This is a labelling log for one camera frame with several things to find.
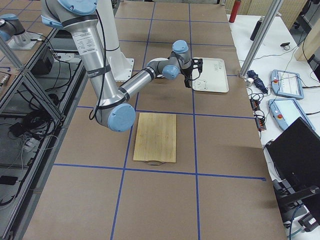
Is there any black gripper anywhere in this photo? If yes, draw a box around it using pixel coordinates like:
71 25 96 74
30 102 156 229
182 68 195 88

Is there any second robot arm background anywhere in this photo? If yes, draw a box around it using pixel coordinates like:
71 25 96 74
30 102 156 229
0 13 42 51

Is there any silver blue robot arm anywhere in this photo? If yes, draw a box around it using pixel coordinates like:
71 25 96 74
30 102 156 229
41 0 203 132

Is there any cream bear serving tray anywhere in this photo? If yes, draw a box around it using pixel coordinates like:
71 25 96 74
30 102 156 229
192 57 229 93

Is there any bamboo cutting board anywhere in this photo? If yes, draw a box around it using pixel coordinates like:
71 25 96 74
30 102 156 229
133 112 177 165

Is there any folded dark blue umbrella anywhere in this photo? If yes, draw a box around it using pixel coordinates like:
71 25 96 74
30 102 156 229
247 70 268 94

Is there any black power strip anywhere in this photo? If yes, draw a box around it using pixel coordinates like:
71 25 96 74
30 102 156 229
250 98 267 132

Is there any red bottle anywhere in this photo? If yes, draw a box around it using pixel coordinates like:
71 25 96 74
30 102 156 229
229 0 242 23

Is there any black bottle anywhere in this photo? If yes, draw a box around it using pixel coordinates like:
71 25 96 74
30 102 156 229
250 16 265 41

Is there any upper blue teach pendant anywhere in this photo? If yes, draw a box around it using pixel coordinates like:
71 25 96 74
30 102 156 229
270 69 304 100

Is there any blue teach pendant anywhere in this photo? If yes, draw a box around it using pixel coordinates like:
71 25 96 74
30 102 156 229
268 98 315 131
270 69 304 100

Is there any lower blue teach pendant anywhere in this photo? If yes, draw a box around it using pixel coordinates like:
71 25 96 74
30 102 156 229
268 98 315 131

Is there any black laptop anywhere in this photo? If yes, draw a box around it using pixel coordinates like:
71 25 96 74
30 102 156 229
266 117 320 221

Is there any black monitor stand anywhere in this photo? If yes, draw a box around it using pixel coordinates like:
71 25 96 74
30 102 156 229
272 179 320 223

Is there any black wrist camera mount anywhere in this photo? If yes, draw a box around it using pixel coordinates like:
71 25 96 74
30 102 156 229
191 58 203 74

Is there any aluminium frame post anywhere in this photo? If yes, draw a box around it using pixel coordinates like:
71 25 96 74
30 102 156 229
239 0 284 79

